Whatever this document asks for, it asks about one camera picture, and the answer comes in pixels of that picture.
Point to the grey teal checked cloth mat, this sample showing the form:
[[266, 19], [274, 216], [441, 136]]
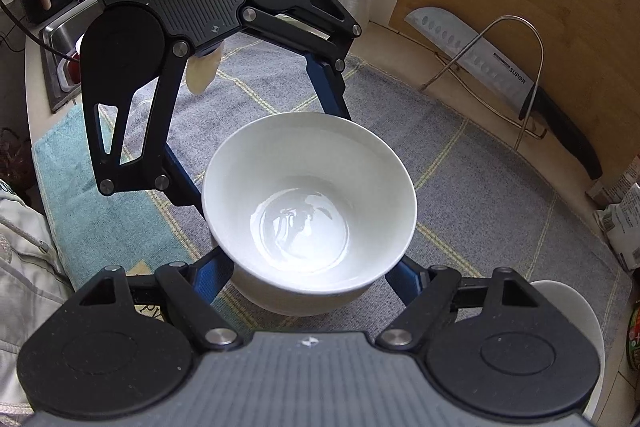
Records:
[[475, 187]]

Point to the stainless steel sink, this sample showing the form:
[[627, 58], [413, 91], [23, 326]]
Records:
[[55, 37]]

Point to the person's left hand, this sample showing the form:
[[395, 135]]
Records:
[[202, 74]]

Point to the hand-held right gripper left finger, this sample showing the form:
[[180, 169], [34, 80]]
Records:
[[212, 278]]

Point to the yellow printed label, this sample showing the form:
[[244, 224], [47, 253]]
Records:
[[150, 309]]

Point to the person's light jacket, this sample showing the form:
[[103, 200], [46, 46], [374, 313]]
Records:
[[25, 282]]

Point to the green lid sauce jar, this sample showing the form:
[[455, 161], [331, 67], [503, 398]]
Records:
[[635, 337]]

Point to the white plate two fruit prints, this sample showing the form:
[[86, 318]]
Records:
[[575, 307]]

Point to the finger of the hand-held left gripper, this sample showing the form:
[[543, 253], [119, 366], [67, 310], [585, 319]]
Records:
[[327, 87], [182, 179]]

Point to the white printed plastic bag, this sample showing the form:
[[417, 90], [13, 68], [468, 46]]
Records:
[[622, 237]]

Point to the plain white bowl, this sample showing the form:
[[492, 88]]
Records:
[[310, 207]]

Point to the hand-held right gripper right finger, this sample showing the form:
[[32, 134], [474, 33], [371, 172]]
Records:
[[405, 279]]

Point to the white plastic bottle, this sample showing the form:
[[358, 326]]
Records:
[[620, 187]]

